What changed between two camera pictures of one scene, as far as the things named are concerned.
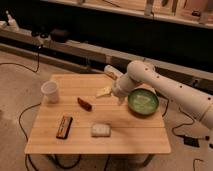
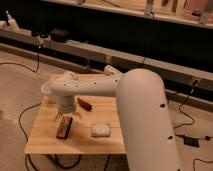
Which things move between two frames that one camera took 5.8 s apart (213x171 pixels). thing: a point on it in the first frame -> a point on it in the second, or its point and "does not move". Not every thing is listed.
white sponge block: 101,130 does not move
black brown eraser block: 64,128 does not move
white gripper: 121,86 -> 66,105
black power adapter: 191,141 does not move
